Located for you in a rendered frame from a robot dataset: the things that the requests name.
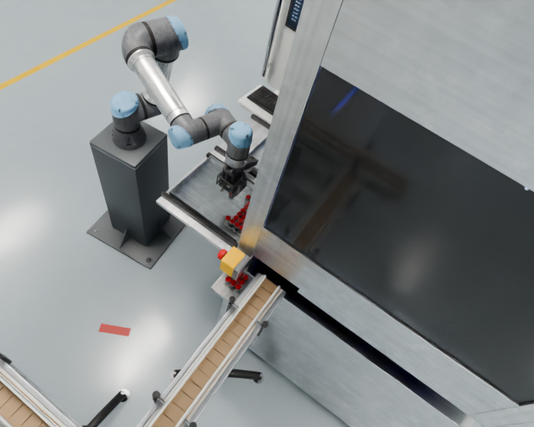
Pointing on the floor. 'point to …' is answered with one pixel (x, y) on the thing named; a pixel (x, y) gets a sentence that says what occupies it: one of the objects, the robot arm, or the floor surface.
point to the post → (287, 116)
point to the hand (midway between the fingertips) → (233, 191)
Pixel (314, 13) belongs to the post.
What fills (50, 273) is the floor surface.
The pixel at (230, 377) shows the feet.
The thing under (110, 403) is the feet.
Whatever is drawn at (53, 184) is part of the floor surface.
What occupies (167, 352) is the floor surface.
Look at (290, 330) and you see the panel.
